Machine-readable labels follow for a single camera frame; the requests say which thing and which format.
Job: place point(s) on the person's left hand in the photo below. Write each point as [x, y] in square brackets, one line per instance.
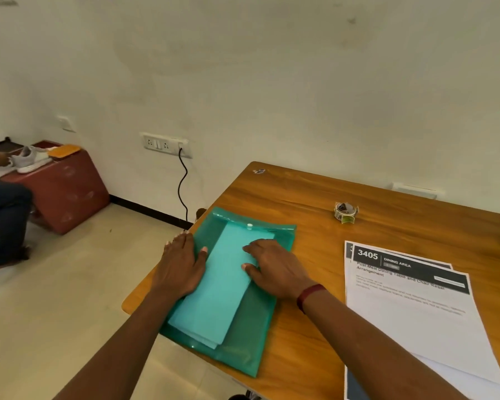
[177, 266]

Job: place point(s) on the person's right hand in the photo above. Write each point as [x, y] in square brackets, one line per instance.
[279, 270]

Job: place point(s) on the green translucent plastic folder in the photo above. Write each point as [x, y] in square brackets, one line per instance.
[250, 329]

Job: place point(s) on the small clear tape roll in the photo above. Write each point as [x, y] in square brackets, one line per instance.
[345, 212]

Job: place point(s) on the person's left forearm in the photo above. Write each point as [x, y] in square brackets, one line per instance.
[121, 349]

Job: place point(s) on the person's right forearm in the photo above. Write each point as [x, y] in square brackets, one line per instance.
[371, 354]

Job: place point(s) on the dark red wrist band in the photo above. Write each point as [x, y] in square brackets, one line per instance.
[310, 295]

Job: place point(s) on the black skirting board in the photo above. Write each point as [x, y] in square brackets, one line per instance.
[150, 211]

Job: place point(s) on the yellow flat item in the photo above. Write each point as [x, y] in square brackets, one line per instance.
[64, 151]

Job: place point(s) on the pale grey sneaker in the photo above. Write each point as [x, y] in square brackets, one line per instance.
[31, 160]

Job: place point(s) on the white wall socket panel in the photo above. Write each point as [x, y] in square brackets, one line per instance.
[162, 144]

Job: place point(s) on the white blank wall plate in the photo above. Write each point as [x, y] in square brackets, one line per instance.
[414, 190]

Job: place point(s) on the small white wall switch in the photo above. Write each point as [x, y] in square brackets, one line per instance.
[66, 124]

